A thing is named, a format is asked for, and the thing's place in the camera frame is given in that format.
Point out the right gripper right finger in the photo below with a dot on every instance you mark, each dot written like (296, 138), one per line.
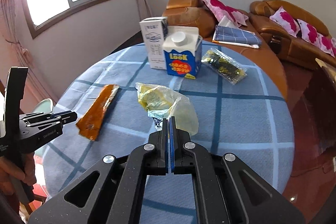
(226, 190)

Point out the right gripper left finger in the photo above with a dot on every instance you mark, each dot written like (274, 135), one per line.
(112, 190)

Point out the orange snack wrapper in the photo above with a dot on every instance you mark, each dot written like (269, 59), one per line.
(90, 123)

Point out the pale yellow plastic wrapper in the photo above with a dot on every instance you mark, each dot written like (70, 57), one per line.
(161, 103)

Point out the light blue trash bin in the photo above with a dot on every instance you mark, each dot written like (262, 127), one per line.
(45, 106)

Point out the person's left hand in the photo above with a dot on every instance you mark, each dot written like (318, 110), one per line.
(9, 169)

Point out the pink curtain left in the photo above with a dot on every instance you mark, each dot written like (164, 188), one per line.
(19, 53)

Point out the blue plaid tablecloth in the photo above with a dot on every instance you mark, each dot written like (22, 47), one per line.
(249, 119)

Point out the seaweed snack packet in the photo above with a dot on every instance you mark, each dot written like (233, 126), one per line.
(224, 66)

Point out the wooden coffee table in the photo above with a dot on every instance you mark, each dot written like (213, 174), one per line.
(320, 93)

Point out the blue Look juice carton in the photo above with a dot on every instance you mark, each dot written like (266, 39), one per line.
(183, 51)

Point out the folded blue plaid cloth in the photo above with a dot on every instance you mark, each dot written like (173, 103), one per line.
(236, 37)

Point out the white milk carton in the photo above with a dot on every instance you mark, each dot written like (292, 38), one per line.
(154, 32)

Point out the brown leather sofa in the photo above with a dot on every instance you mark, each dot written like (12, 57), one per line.
(296, 50)

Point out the pink floral pillow middle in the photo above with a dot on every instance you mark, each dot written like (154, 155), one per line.
(309, 33)

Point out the pink floral pillow right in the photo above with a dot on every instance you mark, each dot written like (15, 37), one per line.
(325, 45)

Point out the pink floral pillow on armchair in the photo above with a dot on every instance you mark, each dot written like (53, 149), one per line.
(220, 10)

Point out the pink floral pillow left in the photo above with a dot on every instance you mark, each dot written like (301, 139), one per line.
(284, 19)

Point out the brown leather armchair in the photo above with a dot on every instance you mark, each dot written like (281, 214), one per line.
(194, 13)

